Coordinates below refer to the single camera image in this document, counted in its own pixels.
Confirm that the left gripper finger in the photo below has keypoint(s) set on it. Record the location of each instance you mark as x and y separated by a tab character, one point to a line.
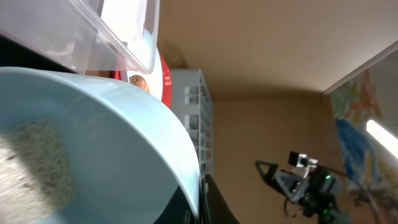
214	209

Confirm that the light blue rice bowl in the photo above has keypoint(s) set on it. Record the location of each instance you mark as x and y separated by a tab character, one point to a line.
131	158

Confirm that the clear plastic bin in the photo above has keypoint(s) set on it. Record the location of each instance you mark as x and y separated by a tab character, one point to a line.
86	35

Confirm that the white rice pile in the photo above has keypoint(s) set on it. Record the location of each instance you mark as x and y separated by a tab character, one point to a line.
36	180

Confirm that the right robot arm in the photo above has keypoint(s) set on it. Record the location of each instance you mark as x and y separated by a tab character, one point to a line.
315	194

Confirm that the large light blue plate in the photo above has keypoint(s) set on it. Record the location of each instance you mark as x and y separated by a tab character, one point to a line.
154	79

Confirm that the red serving tray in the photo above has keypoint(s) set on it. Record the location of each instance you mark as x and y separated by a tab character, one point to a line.
167	82

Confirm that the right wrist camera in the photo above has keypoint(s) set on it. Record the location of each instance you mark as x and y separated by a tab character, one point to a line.
302	162

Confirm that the colourful wall poster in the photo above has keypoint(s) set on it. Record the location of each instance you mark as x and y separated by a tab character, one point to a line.
372	95

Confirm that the black plastic tray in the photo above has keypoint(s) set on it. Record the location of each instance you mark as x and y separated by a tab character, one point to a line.
13	54

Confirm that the ceiling light tube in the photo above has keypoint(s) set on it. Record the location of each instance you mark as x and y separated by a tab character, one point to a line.
383	136

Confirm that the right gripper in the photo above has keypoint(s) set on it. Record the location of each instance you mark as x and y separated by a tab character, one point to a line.
291	185

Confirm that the grey dishwasher rack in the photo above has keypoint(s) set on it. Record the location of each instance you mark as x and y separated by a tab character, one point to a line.
193	106

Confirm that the orange carrot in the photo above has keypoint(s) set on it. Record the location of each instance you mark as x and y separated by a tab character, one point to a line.
140	82

